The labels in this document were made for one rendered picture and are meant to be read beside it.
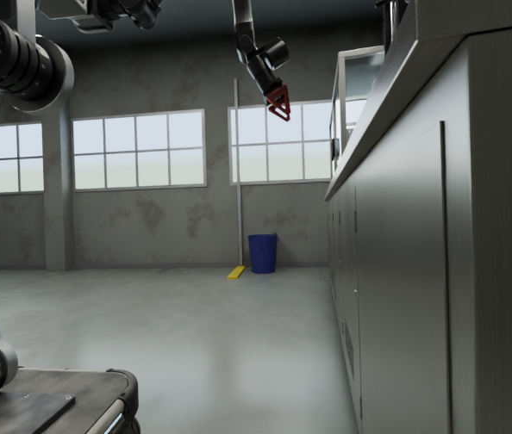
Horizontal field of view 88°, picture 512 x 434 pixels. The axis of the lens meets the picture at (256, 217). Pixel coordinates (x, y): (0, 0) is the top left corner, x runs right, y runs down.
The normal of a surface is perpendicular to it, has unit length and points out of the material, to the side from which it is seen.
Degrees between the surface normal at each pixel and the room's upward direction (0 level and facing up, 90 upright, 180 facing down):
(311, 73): 90
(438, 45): 180
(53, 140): 90
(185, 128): 90
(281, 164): 90
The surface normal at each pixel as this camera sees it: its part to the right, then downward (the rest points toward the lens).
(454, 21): -0.22, 0.01
